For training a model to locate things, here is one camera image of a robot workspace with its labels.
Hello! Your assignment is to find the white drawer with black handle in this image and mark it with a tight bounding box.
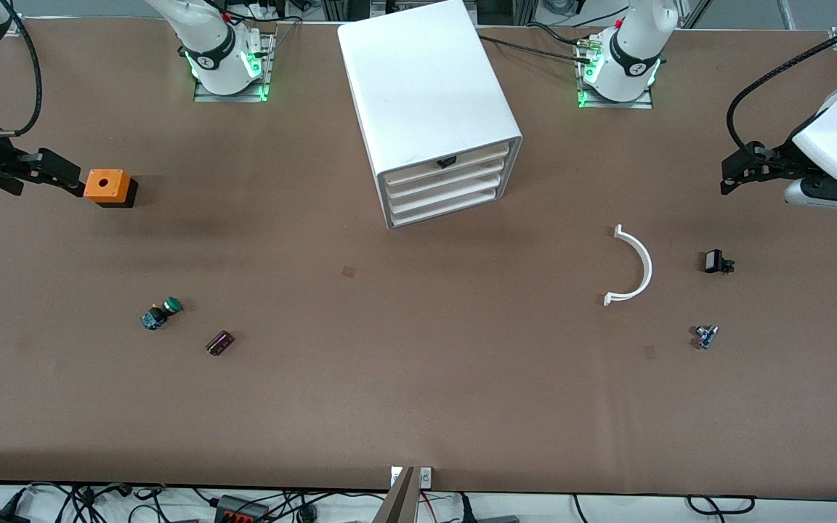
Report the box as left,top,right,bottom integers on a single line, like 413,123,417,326
382,142,514,185

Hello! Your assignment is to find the orange and black button box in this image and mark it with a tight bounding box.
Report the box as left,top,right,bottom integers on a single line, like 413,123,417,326
84,169,139,209

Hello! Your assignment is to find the white plastic drawer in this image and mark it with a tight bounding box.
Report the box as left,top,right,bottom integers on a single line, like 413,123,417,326
389,170,511,212
387,155,513,198
391,185,501,225

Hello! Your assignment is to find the white drawer cabinet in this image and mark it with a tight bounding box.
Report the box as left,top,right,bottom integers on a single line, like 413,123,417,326
337,0,525,230

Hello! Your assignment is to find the black and red power strip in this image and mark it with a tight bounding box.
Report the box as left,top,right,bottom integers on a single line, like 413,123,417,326
215,495,272,523

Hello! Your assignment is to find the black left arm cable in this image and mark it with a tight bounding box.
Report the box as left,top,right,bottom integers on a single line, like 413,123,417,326
726,16,837,151

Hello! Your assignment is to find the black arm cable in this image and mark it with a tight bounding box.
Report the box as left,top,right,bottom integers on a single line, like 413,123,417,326
0,13,44,139
726,16,837,151

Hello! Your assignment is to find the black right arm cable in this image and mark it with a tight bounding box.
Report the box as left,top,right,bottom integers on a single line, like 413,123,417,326
0,13,44,139

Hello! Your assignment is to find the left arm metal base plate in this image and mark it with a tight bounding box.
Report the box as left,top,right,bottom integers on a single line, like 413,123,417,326
576,33,655,110

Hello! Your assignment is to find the white curved plastic bracket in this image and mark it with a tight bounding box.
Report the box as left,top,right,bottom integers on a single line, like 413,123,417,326
602,224,653,307

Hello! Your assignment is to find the green push button switch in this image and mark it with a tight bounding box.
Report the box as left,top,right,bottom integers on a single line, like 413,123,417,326
141,297,184,331

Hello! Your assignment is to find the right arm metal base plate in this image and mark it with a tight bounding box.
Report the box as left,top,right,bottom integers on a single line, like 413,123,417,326
193,29,275,103

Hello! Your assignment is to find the black cable on table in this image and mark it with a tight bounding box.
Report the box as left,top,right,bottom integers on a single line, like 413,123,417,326
478,33,597,66

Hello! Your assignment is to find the looped black floor cable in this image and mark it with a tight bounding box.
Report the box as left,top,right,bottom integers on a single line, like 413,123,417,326
686,494,757,517

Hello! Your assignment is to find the small white metal bracket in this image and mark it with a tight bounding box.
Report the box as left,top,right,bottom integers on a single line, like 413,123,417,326
389,466,434,489

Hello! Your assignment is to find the grey angled post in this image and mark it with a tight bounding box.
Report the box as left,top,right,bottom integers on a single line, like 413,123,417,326
371,466,419,523

